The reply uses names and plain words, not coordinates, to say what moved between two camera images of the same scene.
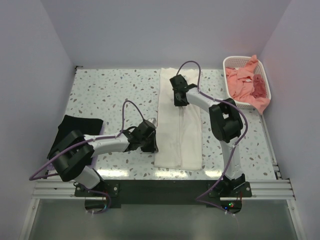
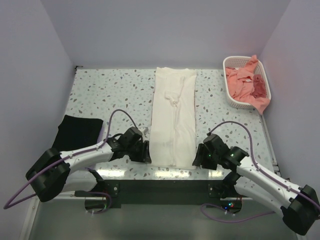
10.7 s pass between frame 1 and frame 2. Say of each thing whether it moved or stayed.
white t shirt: moved
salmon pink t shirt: stayed
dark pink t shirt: stayed
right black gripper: moved
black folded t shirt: stayed
